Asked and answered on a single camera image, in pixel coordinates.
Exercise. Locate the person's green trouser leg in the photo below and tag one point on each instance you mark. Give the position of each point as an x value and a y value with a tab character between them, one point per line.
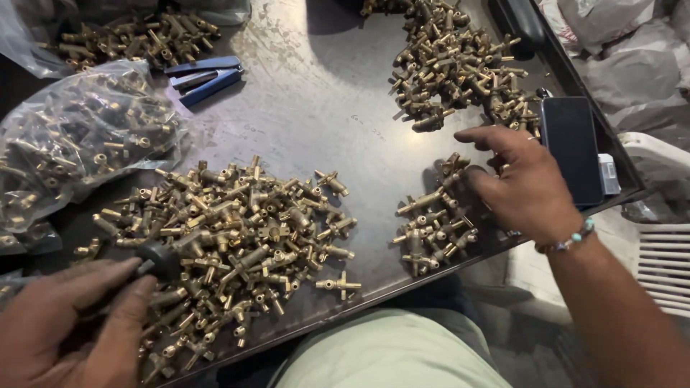
388	355

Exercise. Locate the clear bag full of valves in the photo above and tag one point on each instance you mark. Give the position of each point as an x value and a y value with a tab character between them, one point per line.
81	140

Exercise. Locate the person's right hand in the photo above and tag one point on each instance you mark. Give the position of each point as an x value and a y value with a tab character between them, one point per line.
531	188

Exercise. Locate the black padded armrest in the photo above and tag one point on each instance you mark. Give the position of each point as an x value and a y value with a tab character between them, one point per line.
520	24

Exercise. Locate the large pile of brass valves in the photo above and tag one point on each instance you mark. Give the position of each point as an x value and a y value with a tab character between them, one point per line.
242	237

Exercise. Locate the small pile of brass valves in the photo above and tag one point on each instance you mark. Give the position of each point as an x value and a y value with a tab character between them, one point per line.
431	231

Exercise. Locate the person's left hand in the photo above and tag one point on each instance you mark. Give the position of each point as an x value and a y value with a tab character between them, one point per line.
48	334

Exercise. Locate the black round knob tool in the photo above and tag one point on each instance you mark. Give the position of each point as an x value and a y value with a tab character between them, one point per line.
159	259

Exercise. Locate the brass valves on clear plastic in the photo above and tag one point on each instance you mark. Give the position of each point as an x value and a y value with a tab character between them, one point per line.
140	40

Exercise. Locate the heap of grey plastic bags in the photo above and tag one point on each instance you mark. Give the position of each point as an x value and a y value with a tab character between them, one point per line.
625	59

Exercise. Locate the small white box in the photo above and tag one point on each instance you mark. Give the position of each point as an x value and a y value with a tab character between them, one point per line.
609	175

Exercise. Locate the white plastic chair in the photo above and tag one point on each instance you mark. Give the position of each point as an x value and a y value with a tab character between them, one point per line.
663	258

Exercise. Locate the small clear plastic bag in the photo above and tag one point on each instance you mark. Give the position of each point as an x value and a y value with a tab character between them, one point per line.
27	240

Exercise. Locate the black smartphone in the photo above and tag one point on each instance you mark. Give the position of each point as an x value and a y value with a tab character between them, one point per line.
572	151

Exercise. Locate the blue hand stapler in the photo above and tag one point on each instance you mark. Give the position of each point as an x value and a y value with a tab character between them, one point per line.
207	81

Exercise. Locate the long heap of brass valves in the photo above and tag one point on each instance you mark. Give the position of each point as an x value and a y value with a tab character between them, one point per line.
453	59

